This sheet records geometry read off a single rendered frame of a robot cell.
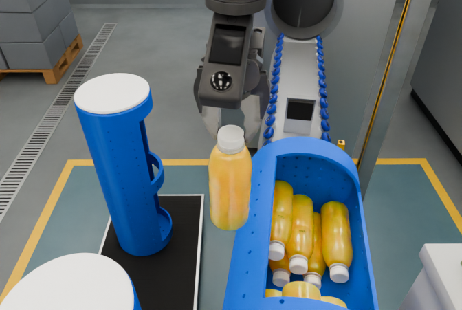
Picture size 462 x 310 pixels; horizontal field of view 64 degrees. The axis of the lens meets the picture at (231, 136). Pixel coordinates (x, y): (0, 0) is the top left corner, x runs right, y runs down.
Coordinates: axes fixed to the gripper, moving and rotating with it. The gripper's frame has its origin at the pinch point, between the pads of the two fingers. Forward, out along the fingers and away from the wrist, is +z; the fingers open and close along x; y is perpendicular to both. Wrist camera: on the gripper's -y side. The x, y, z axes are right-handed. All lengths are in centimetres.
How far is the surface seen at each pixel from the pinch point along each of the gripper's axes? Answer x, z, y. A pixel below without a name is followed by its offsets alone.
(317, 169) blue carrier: -18.5, 31.3, 27.1
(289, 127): -13, 51, 67
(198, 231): 26, 132, 73
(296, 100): -14, 38, 67
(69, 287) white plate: 33, 42, -6
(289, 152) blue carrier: -10.6, 22.2, 22.5
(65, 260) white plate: 37, 42, 0
